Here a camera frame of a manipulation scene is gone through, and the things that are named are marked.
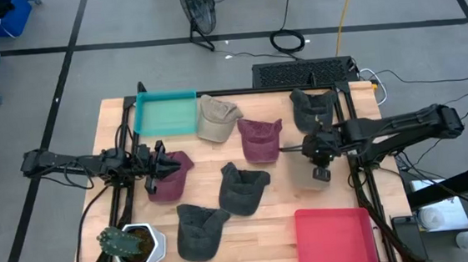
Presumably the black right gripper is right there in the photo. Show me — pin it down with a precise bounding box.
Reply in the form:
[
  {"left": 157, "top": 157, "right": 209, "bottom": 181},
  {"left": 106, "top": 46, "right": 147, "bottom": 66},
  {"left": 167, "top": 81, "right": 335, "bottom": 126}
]
[{"left": 278, "top": 127, "right": 344, "bottom": 186}]

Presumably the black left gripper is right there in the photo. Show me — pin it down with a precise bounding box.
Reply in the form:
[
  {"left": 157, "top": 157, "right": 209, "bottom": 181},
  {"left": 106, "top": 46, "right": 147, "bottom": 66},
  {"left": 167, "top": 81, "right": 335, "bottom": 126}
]
[{"left": 135, "top": 138, "right": 184, "bottom": 197}]

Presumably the maroon baseball cap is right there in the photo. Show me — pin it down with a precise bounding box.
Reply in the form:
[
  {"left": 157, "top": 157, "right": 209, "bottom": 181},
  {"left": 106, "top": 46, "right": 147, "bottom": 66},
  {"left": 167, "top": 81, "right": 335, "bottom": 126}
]
[
  {"left": 235, "top": 115, "right": 287, "bottom": 166},
  {"left": 143, "top": 149, "right": 198, "bottom": 204}
]

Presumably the beige baseball cap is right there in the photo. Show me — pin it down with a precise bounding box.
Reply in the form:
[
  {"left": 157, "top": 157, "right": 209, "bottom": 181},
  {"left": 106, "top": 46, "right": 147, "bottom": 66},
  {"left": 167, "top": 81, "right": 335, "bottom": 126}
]
[{"left": 192, "top": 91, "right": 246, "bottom": 146}]

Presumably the black baseball cap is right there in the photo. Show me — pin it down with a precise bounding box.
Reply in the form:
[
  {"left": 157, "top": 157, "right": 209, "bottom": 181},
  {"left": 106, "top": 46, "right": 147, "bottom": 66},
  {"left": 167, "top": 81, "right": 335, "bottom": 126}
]
[
  {"left": 215, "top": 159, "right": 274, "bottom": 219},
  {"left": 288, "top": 84, "right": 341, "bottom": 138},
  {"left": 174, "top": 200, "right": 235, "bottom": 262}
]

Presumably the red plastic tray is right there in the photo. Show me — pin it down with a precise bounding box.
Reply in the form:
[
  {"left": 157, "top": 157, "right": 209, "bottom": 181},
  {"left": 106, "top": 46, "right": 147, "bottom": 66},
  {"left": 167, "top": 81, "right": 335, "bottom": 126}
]
[{"left": 293, "top": 203, "right": 380, "bottom": 262}]

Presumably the teal plastic tray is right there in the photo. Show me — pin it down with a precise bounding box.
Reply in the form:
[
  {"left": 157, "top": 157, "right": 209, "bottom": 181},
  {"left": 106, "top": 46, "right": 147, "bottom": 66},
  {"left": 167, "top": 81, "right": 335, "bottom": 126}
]
[{"left": 130, "top": 87, "right": 201, "bottom": 139}]

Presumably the white hexagonal plant pot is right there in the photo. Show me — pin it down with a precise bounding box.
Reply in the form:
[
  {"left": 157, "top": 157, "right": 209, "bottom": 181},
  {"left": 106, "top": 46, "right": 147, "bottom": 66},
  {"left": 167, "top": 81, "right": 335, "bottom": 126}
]
[{"left": 113, "top": 220, "right": 169, "bottom": 262}]

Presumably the green cactus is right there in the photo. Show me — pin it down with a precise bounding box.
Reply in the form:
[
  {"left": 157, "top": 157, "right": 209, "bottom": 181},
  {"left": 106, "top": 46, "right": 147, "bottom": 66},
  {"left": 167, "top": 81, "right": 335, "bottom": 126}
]
[{"left": 95, "top": 224, "right": 144, "bottom": 259}]

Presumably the black perforated computer case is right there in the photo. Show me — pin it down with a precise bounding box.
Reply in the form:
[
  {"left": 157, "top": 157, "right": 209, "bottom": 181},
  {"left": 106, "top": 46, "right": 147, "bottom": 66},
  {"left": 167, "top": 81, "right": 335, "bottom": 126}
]
[{"left": 250, "top": 55, "right": 360, "bottom": 91}]

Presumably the white paper sheet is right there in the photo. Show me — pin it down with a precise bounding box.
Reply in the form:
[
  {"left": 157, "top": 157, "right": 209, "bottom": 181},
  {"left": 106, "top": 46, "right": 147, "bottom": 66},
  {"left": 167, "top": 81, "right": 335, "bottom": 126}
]
[{"left": 409, "top": 175, "right": 468, "bottom": 235}]

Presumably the black floor fan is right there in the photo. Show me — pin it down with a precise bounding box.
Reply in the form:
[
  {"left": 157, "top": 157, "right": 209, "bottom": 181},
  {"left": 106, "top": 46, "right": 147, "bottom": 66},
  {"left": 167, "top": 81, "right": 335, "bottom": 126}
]
[{"left": 176, "top": 0, "right": 220, "bottom": 55}]

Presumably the white cable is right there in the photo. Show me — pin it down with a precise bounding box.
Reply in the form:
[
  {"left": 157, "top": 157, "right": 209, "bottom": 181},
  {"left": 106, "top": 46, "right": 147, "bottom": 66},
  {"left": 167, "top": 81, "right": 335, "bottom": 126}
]
[{"left": 358, "top": 67, "right": 389, "bottom": 108}]

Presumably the black metal table frame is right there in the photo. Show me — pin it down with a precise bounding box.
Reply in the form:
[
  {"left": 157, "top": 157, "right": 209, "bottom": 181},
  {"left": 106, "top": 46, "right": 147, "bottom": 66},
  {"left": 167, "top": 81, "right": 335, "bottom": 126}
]
[{"left": 63, "top": 61, "right": 420, "bottom": 262}]

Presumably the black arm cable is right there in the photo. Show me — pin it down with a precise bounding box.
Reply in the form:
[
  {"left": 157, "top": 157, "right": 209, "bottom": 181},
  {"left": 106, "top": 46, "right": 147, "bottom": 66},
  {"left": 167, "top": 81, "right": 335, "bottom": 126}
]
[{"left": 69, "top": 182, "right": 118, "bottom": 262}]

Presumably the black coiled cable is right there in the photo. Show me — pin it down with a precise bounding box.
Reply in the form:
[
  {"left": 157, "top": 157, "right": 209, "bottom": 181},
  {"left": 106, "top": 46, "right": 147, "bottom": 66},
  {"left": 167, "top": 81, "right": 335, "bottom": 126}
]
[{"left": 265, "top": 0, "right": 307, "bottom": 56}]

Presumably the yellow cable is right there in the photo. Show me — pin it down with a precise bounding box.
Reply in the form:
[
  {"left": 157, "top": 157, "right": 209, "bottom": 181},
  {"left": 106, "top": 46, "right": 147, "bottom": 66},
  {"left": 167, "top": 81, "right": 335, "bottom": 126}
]
[{"left": 331, "top": 0, "right": 366, "bottom": 57}]

